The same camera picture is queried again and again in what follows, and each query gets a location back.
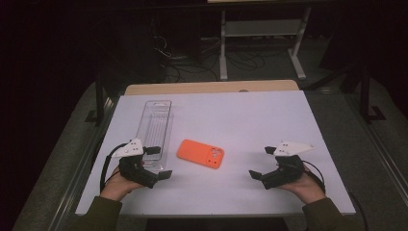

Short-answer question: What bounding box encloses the clear plastic tray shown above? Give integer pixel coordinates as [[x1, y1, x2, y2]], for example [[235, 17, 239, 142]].
[[136, 99, 174, 172]]

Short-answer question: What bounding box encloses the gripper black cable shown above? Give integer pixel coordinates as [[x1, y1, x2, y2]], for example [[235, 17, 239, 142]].
[[99, 142, 129, 194], [301, 159, 370, 231]]

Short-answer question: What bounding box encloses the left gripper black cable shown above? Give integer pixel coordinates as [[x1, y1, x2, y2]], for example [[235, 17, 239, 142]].
[[99, 142, 129, 194]]

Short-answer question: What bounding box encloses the black metal stand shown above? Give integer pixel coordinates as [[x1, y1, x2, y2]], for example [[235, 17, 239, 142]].
[[85, 73, 119, 126], [359, 64, 388, 124]]

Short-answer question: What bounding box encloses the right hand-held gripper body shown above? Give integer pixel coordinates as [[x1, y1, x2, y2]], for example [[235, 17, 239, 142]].
[[261, 140, 316, 191]]

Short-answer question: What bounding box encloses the orange phone case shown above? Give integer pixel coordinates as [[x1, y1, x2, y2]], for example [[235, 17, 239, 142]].
[[176, 139, 225, 169]]

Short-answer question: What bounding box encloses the tangle of floor cables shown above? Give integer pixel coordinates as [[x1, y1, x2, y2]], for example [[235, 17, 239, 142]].
[[150, 18, 268, 83]]

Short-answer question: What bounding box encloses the light wooden table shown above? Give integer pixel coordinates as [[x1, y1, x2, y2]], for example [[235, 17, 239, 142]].
[[124, 79, 300, 96]]

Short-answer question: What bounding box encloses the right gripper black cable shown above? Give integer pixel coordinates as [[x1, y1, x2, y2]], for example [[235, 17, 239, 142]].
[[301, 159, 370, 231]]

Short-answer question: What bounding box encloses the person's right hand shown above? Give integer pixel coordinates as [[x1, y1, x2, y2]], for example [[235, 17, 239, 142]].
[[277, 165, 326, 205]]

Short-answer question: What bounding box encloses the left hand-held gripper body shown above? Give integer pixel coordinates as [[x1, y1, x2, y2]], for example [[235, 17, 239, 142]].
[[111, 138, 160, 190]]

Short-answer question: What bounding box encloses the person's left hand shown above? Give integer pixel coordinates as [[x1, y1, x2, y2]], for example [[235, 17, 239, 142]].
[[100, 160, 145, 202]]

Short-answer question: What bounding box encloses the metal frame rail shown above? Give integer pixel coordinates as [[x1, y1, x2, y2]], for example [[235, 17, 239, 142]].
[[47, 95, 121, 231], [347, 95, 408, 196]]

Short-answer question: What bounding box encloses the white metal desk frame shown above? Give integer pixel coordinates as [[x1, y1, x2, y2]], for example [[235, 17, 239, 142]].
[[207, 0, 313, 81]]

